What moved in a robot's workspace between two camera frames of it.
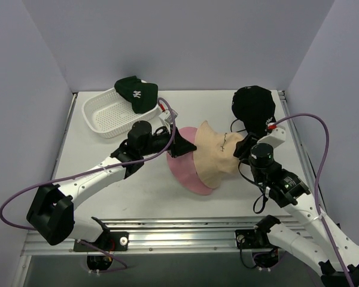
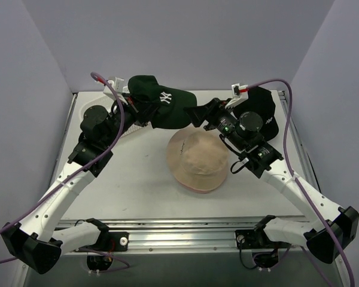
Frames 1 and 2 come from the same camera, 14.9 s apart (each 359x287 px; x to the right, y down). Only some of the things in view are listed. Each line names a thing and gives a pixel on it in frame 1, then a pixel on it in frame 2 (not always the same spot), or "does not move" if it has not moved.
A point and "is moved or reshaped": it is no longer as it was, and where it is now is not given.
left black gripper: x=173 y=140 → x=142 y=110
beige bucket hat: x=214 y=154 is moved or reshaped
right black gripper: x=246 y=144 → x=209 y=113
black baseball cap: x=254 y=106 does not move
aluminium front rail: x=151 y=237 does not move
